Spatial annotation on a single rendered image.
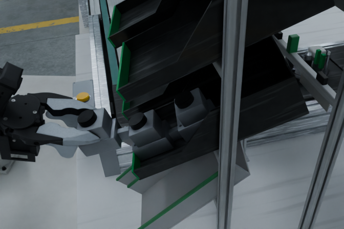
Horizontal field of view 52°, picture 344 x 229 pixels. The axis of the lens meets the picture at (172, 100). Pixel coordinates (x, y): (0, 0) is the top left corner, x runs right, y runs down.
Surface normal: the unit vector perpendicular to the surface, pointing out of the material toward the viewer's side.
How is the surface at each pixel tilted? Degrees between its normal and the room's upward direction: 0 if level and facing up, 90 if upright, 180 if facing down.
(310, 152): 0
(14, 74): 42
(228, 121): 90
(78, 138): 54
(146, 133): 91
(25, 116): 15
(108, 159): 90
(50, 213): 0
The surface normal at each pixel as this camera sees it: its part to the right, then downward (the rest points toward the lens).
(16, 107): 0.19, -0.72
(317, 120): 0.22, 0.59
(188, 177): -0.75, -0.50
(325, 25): -0.06, -0.79
